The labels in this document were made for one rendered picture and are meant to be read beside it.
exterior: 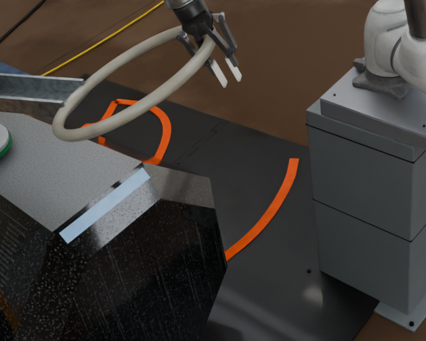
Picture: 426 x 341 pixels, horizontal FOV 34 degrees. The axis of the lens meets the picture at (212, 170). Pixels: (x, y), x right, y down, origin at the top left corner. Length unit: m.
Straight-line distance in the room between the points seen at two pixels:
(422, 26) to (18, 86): 1.16
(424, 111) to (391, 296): 0.79
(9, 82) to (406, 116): 1.19
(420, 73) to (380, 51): 0.19
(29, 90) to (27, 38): 3.03
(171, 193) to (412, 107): 0.78
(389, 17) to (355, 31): 2.28
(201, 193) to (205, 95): 1.71
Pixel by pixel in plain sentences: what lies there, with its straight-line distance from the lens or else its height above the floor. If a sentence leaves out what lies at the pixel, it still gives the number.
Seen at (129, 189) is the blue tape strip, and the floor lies 0.84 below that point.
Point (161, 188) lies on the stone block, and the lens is 2.11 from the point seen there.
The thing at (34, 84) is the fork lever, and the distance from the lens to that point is 2.08.
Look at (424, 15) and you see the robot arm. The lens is 1.91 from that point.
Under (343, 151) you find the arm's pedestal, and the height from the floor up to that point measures 0.68.
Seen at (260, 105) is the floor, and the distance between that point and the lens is 3.78.
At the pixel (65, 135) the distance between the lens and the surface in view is 1.69.
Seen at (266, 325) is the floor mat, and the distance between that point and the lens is 2.66.
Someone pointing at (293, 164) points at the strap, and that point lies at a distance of 3.31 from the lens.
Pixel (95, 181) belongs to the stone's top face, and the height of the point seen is 0.87.
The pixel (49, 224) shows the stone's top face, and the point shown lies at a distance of 1.98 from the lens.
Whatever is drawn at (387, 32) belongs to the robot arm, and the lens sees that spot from 2.11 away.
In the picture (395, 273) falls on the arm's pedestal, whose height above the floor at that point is 0.21.
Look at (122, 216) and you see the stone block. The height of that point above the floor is 0.80.
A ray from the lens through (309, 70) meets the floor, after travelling 4.02.
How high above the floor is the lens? 2.11
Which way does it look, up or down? 39 degrees down
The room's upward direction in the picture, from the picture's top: 12 degrees counter-clockwise
